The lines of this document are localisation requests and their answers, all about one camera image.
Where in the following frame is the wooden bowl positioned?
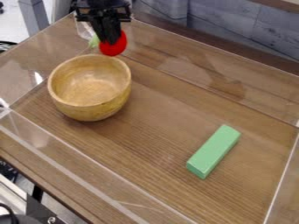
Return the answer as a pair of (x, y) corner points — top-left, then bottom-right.
(47, 54), (132, 122)

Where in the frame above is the black metal bracket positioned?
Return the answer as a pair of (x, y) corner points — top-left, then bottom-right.
(25, 195), (67, 224)

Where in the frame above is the clear acrylic tray enclosure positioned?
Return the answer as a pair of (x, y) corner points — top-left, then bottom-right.
(0, 16), (299, 224)

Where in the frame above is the red fruit with green stem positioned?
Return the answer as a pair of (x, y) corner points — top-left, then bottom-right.
(88, 31), (127, 56)

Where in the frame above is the grey post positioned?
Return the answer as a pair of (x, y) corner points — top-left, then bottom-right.
(17, 0), (49, 36)

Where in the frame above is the black cable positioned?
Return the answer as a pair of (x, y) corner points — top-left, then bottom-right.
(0, 202), (21, 224)

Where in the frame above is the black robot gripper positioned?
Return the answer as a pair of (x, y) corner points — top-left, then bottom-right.
(73, 0), (131, 45)

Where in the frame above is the green rectangular block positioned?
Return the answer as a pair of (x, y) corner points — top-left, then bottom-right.
(186, 125), (240, 179)

